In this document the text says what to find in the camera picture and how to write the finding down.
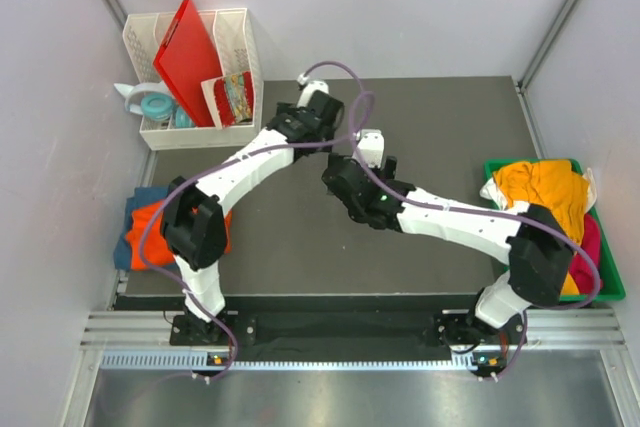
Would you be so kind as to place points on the magenta t shirt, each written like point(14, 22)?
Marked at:
point(579, 270)

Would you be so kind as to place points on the white perforated organizer basket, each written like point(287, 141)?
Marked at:
point(232, 34)

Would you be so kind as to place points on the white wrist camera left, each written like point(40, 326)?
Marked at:
point(308, 87)

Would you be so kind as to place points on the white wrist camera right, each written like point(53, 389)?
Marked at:
point(371, 143)

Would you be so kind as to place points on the red plastic board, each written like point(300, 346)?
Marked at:
point(185, 58)

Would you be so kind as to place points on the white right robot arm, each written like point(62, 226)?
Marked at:
point(526, 238)

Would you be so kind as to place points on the folded blue t shirt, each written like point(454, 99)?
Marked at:
point(142, 197)

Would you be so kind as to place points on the green plastic bin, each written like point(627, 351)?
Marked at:
point(611, 286)

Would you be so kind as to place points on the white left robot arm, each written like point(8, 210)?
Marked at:
point(193, 223)

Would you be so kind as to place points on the orange t shirt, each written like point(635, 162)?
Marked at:
point(156, 249)

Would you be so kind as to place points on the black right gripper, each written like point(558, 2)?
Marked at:
point(389, 170)

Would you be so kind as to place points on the red patterned booklet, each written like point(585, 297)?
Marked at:
point(230, 99)

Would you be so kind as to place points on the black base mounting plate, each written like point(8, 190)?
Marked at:
point(344, 327)

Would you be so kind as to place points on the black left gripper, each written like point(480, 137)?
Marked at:
point(288, 109)

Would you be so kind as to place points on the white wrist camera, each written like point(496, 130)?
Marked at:
point(371, 143)
point(308, 87)

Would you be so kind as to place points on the yellow t shirt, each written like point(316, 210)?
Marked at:
point(553, 184)

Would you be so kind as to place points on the grey slotted cable duct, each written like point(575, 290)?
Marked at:
point(169, 360)

